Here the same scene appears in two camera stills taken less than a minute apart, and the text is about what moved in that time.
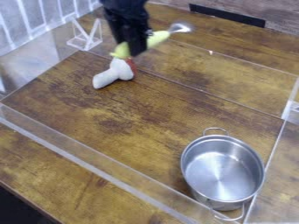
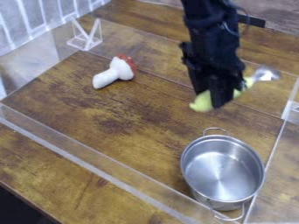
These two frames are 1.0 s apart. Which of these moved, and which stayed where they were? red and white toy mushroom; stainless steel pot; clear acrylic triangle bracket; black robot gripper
Moved: black robot gripper
Stayed: stainless steel pot; red and white toy mushroom; clear acrylic triangle bracket
